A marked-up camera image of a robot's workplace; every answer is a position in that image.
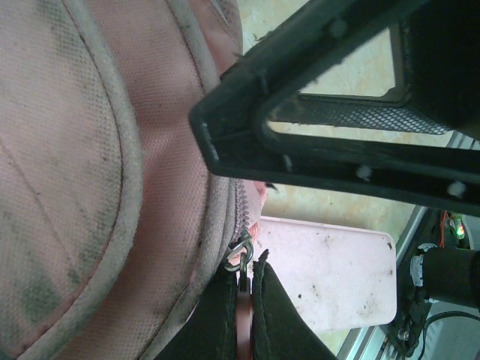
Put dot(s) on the pink pencil case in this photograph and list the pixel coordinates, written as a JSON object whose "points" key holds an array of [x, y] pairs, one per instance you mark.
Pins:
{"points": [[330, 277]]}

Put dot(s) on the pink student backpack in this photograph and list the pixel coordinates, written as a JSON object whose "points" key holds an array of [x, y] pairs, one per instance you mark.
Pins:
{"points": [[75, 150]]}

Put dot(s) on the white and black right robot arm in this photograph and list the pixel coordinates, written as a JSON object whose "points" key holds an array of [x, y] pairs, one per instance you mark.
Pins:
{"points": [[450, 273]]}

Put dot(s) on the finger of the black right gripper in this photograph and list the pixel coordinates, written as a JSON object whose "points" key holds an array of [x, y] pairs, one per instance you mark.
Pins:
{"points": [[232, 150]]}

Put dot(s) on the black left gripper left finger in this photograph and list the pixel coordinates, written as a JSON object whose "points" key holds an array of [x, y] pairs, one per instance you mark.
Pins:
{"points": [[210, 322]]}

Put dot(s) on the small LED circuit board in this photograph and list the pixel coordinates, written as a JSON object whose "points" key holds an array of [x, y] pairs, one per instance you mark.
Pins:
{"points": [[458, 230]]}

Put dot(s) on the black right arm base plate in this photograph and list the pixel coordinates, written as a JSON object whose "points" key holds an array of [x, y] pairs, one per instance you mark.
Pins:
{"points": [[408, 322]]}

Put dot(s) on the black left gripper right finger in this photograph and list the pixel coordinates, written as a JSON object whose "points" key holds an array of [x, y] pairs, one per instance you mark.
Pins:
{"points": [[281, 318]]}

